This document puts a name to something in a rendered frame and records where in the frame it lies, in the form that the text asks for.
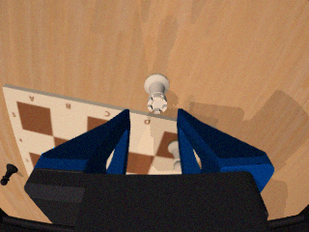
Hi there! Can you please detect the white pawn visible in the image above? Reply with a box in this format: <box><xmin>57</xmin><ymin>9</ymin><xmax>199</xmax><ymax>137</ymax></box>
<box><xmin>168</xmin><ymin>140</ymin><xmax>181</xmax><ymax>172</ymax></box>

